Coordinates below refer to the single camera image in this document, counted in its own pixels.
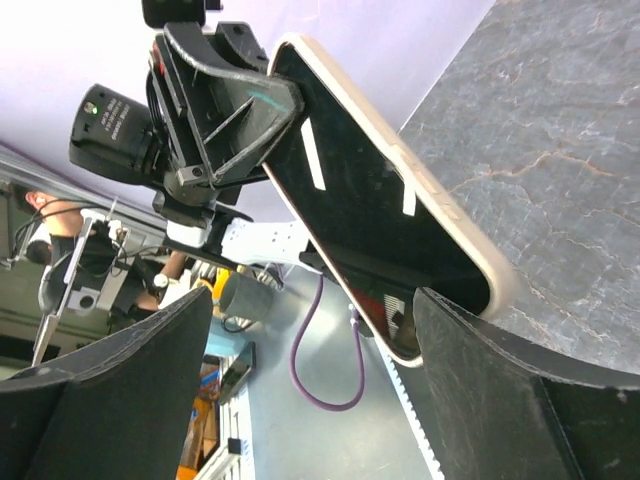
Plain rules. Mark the slotted cable duct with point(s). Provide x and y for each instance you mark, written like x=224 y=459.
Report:
x=428 y=454

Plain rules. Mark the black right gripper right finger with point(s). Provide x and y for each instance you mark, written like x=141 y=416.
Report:
x=507 y=408

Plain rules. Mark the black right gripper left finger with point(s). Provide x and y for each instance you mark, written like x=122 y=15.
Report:
x=118 y=408

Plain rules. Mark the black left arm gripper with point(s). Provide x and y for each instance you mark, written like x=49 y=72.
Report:
x=211 y=116

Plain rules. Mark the beige case phone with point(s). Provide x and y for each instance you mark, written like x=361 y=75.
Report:
x=379 y=221

